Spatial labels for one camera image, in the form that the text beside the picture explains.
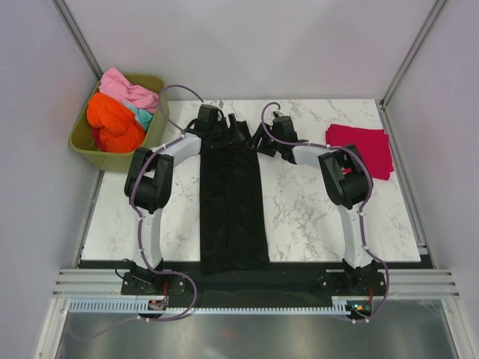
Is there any left aluminium frame post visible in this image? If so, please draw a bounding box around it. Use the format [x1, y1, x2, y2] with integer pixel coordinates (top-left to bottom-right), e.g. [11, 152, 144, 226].
[52, 0, 103, 81]

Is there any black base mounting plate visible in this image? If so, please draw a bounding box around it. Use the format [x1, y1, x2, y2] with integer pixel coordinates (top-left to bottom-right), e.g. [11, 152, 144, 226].
[120, 261, 386, 307]

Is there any aluminium frame post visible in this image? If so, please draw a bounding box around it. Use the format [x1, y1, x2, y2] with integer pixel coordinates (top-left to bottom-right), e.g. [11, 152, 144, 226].
[52, 0, 103, 81]
[377, 0, 449, 111]

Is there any folded red t shirt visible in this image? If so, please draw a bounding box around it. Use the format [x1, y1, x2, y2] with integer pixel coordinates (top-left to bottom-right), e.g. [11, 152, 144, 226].
[325, 124, 394, 181]

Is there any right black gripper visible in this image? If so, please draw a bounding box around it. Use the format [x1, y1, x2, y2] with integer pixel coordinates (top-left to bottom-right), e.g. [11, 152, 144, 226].
[245, 123, 282, 159]

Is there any white slotted cable duct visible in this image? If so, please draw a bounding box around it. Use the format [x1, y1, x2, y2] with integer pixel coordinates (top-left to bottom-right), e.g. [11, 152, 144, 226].
[67, 298, 373, 316]

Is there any pink t shirt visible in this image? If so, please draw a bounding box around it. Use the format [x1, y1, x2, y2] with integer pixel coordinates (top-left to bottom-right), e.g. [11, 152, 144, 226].
[98, 67, 164, 113]

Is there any black t shirt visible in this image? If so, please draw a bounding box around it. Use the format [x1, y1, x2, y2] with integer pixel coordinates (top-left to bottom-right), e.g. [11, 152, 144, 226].
[199, 134, 270, 276]

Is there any teal t shirt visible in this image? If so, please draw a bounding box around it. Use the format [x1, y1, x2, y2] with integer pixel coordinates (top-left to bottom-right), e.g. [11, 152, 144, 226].
[123, 103, 153, 131]

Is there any aluminium cross rail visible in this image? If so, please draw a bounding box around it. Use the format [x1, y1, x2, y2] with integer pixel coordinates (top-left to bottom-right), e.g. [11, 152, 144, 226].
[54, 269, 460, 300]

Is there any right aluminium frame post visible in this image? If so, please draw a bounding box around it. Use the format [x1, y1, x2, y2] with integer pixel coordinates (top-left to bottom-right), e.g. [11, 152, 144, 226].
[377, 0, 449, 111]

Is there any olive green plastic bin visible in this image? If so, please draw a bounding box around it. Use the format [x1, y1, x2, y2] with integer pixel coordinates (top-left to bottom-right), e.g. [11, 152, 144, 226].
[69, 73, 168, 173]

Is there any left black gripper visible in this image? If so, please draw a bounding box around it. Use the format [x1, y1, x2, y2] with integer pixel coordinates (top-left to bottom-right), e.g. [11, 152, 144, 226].
[210, 114, 244, 150]

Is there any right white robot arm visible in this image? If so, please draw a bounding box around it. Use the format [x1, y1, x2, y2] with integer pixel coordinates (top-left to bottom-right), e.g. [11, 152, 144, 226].
[251, 115, 376, 295]

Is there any orange t shirt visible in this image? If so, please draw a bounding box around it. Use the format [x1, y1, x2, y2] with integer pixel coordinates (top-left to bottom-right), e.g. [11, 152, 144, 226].
[87, 92, 146, 153]

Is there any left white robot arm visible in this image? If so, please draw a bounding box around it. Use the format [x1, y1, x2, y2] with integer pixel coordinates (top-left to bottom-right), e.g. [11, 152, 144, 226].
[124, 105, 251, 294]

